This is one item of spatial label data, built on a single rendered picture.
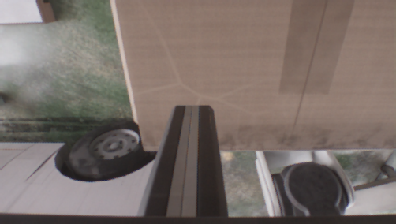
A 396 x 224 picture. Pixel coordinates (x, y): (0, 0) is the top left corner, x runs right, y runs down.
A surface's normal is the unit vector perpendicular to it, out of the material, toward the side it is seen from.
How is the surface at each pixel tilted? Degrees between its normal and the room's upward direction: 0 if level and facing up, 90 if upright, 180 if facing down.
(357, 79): 0
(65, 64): 0
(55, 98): 0
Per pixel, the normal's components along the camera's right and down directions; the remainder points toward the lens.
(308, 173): -0.25, -0.54
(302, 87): -0.01, 0.51
